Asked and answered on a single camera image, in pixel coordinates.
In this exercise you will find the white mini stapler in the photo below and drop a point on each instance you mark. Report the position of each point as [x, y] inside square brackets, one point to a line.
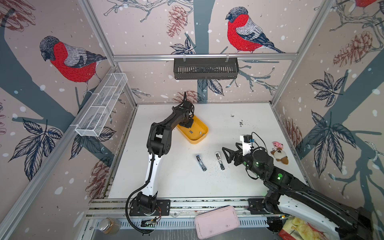
[219, 159]

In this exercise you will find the black hanging wire basket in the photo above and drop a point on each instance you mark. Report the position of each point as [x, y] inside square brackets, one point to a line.
[206, 68]

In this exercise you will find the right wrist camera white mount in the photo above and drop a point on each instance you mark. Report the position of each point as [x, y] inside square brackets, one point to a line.
[247, 144]

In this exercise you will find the glass spice jar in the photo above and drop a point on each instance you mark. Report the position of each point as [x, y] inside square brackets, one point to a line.
[109, 226]

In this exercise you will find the pink plastic lid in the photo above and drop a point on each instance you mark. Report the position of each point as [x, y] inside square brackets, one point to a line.
[216, 222]

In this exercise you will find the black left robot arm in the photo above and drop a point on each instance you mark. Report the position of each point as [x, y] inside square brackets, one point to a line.
[159, 144]

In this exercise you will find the brown plush toy keychain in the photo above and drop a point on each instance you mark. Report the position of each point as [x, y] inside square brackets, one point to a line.
[279, 154]

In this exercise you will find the white mesh wall shelf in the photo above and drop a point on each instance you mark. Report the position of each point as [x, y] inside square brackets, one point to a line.
[93, 122]

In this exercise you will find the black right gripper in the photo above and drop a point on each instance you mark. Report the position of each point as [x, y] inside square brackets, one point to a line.
[239, 154]

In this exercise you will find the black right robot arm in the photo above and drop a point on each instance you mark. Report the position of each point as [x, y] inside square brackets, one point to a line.
[287, 195]

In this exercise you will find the yellow plastic tray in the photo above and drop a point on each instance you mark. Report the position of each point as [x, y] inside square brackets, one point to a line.
[197, 126]

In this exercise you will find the light blue stapler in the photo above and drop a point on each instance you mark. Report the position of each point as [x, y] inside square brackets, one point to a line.
[203, 167]

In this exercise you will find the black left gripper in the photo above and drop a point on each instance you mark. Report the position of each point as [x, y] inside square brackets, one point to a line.
[190, 124]

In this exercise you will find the red cassava chips bag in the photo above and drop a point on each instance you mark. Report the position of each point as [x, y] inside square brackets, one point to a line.
[297, 229]

